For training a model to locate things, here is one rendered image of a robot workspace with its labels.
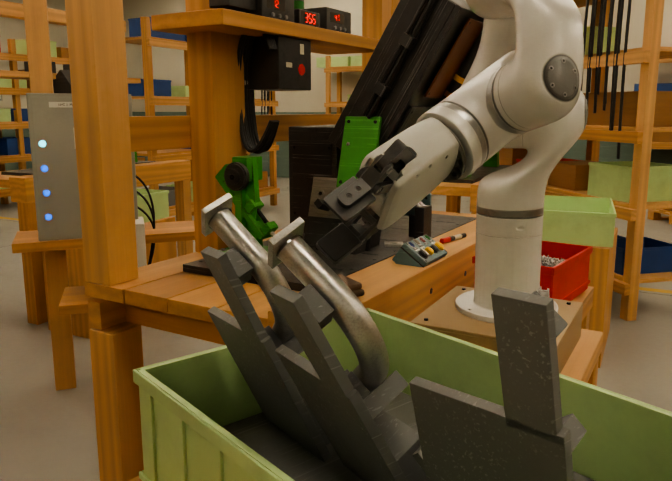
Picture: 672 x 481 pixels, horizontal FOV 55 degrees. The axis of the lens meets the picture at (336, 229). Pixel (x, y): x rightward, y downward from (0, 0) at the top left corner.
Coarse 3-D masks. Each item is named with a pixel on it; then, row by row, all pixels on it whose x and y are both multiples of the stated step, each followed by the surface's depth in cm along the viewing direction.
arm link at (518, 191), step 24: (576, 120) 108; (528, 144) 113; (552, 144) 109; (504, 168) 118; (528, 168) 111; (552, 168) 113; (480, 192) 117; (504, 192) 113; (528, 192) 113; (504, 216) 114; (528, 216) 114
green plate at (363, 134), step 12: (348, 120) 187; (360, 120) 185; (372, 120) 183; (348, 132) 187; (360, 132) 185; (372, 132) 183; (360, 144) 184; (372, 144) 182; (348, 156) 186; (360, 156) 184; (348, 168) 185
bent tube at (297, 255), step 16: (304, 224) 62; (272, 240) 60; (288, 240) 62; (272, 256) 62; (288, 256) 62; (304, 256) 61; (304, 272) 61; (320, 272) 61; (320, 288) 60; (336, 288) 60; (336, 304) 60; (352, 304) 60; (336, 320) 61; (352, 320) 60; (368, 320) 60; (352, 336) 60; (368, 336) 60; (368, 352) 61; (384, 352) 62; (368, 368) 62; (384, 368) 63; (368, 384) 65
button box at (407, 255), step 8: (432, 240) 175; (400, 248) 165; (408, 248) 164; (416, 248) 165; (424, 248) 168; (400, 256) 165; (408, 256) 164; (416, 256) 163; (432, 256) 167; (440, 256) 170; (408, 264) 164; (416, 264) 163; (424, 264) 162
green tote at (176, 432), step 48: (336, 336) 104; (384, 336) 106; (432, 336) 97; (144, 384) 81; (192, 384) 88; (240, 384) 94; (480, 384) 91; (576, 384) 79; (144, 432) 84; (192, 432) 73; (624, 432) 75; (144, 480) 85; (192, 480) 74; (240, 480) 65; (288, 480) 59; (624, 480) 76
